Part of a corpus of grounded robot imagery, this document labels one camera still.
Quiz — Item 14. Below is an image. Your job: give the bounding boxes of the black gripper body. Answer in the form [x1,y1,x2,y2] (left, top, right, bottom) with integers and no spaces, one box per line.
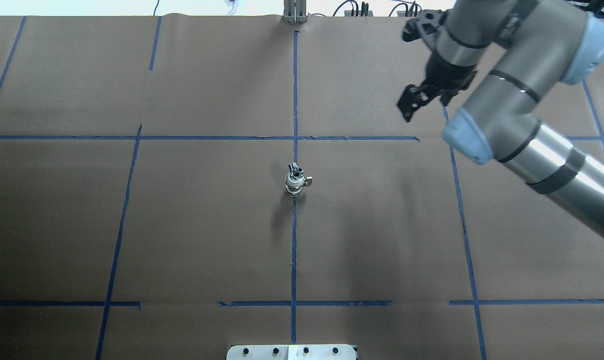
[421,52,478,105]

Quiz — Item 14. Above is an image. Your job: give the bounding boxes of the metal PPR valve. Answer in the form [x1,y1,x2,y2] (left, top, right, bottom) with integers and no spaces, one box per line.
[284,162,313,198]

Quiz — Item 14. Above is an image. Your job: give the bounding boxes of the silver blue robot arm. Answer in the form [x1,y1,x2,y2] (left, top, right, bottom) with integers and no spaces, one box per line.
[396,0,604,239]

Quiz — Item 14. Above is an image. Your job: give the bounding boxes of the brown paper table cover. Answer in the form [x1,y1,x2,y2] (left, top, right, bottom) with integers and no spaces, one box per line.
[0,14,604,360]

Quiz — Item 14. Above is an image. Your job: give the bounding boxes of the white mounting pillar with base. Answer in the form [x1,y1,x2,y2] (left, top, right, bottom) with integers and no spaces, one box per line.
[226,343,359,360]

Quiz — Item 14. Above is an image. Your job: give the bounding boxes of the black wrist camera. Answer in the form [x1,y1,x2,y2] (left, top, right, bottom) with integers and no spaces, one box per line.
[401,10,448,51]

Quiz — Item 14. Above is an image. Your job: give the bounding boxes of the aluminium frame post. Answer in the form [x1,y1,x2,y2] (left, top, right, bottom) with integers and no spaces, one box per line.
[283,0,308,24]

